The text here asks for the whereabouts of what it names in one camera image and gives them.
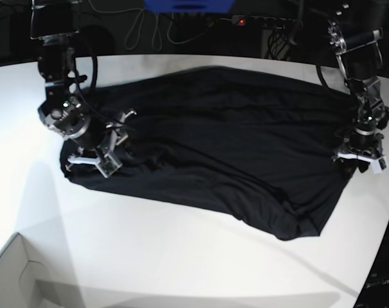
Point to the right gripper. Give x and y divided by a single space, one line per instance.
96 139

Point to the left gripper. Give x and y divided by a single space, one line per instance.
364 150

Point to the black t-shirt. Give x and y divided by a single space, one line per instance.
259 147

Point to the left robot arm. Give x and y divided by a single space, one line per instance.
355 29

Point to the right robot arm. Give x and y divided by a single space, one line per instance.
65 110

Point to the blue plastic bin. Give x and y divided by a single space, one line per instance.
189 6

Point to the white cardboard box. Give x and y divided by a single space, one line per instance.
18 286

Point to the black power strip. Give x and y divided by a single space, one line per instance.
266 22

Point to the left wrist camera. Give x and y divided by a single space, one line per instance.
379 165

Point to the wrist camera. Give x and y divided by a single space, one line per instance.
109 165
379 165

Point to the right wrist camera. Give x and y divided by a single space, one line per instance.
109 165

